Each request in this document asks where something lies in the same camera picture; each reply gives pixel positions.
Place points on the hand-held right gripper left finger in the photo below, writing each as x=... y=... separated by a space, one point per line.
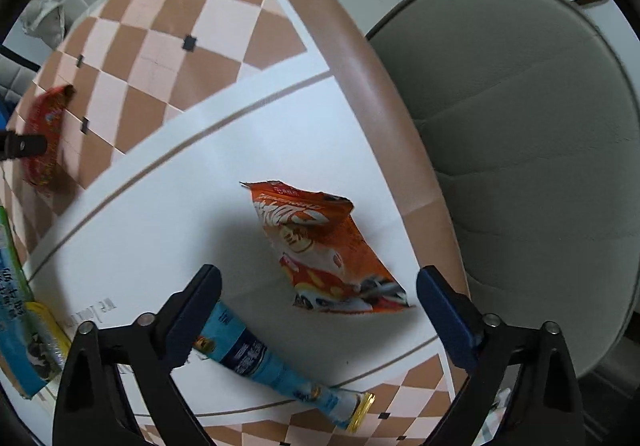
x=186 y=321

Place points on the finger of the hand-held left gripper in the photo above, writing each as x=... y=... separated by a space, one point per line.
x=22 y=145

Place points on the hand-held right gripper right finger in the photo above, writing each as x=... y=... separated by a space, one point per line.
x=450 y=321

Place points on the red snack packet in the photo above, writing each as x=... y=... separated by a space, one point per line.
x=46 y=136

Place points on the orange snack packet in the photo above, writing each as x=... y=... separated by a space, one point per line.
x=320 y=246

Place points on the blue snack tube packet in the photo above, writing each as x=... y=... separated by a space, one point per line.
x=280 y=366

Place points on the yellow snack packet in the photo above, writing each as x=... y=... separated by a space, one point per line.
x=50 y=336

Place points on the green and blue snack packet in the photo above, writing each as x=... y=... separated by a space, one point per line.
x=17 y=306

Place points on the checkered table mat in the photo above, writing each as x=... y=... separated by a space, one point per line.
x=200 y=126

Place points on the grey cushioned chair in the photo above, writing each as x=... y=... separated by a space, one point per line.
x=520 y=151

